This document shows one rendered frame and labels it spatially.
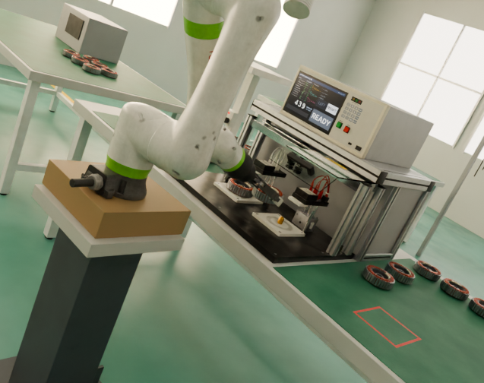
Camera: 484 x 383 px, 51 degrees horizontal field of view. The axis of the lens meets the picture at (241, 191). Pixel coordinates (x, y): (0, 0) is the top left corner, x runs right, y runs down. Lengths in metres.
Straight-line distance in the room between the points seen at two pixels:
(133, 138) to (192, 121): 0.18
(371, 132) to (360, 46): 7.86
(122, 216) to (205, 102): 0.36
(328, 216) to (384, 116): 0.47
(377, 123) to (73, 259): 1.08
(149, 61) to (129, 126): 5.64
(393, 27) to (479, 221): 3.56
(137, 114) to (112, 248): 0.35
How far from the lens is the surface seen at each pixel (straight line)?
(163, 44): 7.03
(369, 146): 1.85
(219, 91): 1.27
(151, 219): 1.42
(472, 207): 8.31
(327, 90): 1.97
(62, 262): 1.56
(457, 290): 2.17
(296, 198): 1.88
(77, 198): 1.40
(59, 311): 1.59
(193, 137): 1.27
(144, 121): 1.34
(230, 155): 1.51
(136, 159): 1.38
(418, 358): 1.54
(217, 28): 1.42
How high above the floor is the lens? 1.36
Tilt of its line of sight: 17 degrees down
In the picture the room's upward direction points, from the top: 24 degrees clockwise
